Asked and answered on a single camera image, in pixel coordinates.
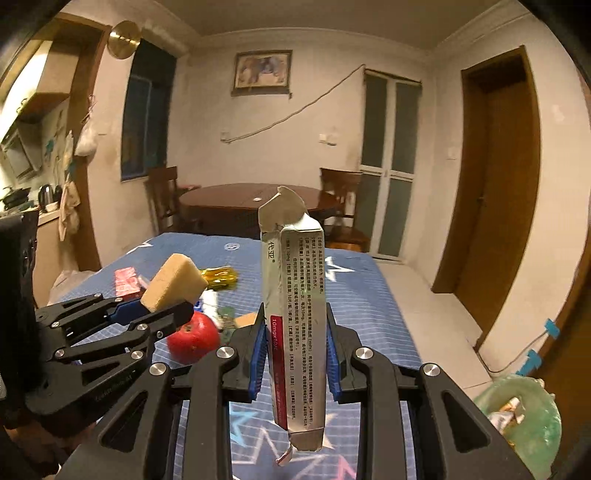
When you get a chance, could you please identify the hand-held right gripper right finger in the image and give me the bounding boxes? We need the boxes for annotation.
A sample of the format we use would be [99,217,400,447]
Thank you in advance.
[325,302,536,480]

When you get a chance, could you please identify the wall cable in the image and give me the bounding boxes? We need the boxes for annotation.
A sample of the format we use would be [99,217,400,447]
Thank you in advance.
[226,65,365,144]

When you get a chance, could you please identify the range hood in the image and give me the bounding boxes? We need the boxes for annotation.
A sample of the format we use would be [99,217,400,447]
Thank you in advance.
[0,129,43,182]

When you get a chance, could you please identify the hanging beige towel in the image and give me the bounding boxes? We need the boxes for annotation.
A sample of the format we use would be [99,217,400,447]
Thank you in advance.
[58,182,81,241]

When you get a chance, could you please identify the crumpled paper wrapper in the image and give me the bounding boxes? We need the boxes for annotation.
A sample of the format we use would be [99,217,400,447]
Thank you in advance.
[488,398,527,435]

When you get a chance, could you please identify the round gold wall plate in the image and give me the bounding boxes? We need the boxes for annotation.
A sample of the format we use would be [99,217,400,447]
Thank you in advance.
[107,21,140,59]

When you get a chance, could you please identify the yellow sponge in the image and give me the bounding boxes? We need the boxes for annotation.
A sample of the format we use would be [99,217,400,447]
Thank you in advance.
[140,253,208,312]

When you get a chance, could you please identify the red apple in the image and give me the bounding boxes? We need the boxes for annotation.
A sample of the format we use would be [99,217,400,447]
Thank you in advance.
[166,311,221,365]

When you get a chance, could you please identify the panelled brown wooden door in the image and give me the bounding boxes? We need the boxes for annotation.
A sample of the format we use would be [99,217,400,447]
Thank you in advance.
[540,286,591,398]

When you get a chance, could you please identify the metal kettle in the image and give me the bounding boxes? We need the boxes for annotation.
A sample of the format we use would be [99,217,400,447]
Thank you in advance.
[38,184,63,209]

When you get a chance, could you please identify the shiny yellow wrapper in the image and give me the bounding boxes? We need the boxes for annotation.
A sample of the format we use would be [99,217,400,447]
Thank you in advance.
[198,265,240,291]

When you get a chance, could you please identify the wooden chair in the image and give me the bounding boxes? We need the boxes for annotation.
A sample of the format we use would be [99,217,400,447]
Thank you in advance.
[320,167,372,252]
[144,166,201,234]

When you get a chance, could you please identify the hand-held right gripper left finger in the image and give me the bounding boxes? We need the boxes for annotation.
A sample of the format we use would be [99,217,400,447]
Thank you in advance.
[55,302,269,480]

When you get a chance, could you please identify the green plastic basin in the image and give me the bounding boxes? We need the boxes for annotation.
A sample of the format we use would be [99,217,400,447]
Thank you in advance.
[473,376,563,480]

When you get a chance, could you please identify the round dark wooden table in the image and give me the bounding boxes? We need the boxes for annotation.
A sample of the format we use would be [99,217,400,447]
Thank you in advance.
[178,183,340,238]

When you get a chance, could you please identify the black floor cable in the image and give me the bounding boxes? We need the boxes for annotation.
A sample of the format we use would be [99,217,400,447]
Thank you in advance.
[475,332,550,376]

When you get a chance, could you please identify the wall cabinet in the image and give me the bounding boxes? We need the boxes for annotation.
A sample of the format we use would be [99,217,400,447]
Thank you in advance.
[18,41,71,121]

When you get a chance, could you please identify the frosted glass door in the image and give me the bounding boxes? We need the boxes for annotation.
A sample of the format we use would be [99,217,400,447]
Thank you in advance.
[358,69,422,261]

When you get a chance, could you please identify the blue printed tablecloth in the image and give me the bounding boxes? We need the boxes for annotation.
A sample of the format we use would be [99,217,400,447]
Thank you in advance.
[99,231,423,480]

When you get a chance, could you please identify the framed wall picture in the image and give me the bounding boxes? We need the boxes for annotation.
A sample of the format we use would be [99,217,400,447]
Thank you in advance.
[231,50,293,97]

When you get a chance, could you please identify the dark window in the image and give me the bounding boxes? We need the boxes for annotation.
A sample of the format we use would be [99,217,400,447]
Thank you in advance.
[121,39,178,182]

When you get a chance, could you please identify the plain brown wooden door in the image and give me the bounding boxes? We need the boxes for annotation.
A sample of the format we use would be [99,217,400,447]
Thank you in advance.
[431,46,542,352]

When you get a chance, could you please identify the grey medicine box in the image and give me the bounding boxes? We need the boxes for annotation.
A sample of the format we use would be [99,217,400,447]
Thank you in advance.
[257,186,328,467]

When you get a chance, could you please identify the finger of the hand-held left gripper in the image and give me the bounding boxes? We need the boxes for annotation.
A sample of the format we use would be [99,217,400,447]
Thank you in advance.
[35,294,149,343]
[50,301,195,371]

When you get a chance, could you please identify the red packet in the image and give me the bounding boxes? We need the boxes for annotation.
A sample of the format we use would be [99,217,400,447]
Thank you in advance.
[113,267,151,298]

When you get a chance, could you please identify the hanging white plastic bag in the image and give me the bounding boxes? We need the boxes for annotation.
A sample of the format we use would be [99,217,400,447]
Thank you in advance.
[74,115,100,158]

